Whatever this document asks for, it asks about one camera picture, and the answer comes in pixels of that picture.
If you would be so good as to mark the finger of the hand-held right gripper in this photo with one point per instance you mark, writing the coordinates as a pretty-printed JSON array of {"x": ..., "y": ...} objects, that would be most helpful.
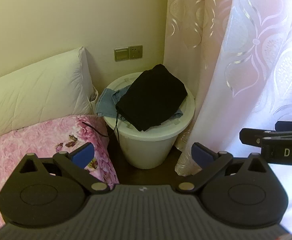
[{"x": 250, "y": 135}]

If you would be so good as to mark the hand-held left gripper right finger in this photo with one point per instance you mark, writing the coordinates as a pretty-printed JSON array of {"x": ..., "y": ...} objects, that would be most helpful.
[{"x": 202, "y": 155}]

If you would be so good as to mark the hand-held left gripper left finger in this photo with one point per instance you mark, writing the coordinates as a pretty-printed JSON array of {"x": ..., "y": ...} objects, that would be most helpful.
[{"x": 83, "y": 153}]

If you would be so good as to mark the white plastic bucket with lid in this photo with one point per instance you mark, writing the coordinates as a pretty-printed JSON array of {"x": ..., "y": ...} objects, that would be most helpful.
[{"x": 146, "y": 150}]

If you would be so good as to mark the black pants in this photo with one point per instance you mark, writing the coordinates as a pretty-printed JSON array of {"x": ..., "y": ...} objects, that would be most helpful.
[{"x": 151, "y": 97}]

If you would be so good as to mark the blue denim jeans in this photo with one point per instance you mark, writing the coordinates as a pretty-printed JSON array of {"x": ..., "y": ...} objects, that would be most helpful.
[{"x": 106, "y": 105}]

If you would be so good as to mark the pink floral blanket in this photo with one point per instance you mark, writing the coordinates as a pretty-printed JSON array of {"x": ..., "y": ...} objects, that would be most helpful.
[{"x": 23, "y": 140}]

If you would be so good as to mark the white sheer curtain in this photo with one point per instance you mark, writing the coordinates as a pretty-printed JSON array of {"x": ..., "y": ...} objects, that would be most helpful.
[{"x": 260, "y": 67}]

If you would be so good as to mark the white pillow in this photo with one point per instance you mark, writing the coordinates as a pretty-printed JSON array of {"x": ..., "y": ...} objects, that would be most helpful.
[{"x": 36, "y": 92}]

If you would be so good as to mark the pink patterned curtain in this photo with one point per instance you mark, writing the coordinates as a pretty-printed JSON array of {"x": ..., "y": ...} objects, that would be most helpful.
[{"x": 185, "y": 42}]

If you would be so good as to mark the beige light switch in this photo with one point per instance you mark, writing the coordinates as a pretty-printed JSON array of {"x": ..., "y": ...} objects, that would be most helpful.
[{"x": 121, "y": 54}]

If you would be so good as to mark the beige wall socket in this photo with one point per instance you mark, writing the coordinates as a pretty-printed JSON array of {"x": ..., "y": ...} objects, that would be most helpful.
[{"x": 135, "y": 52}]

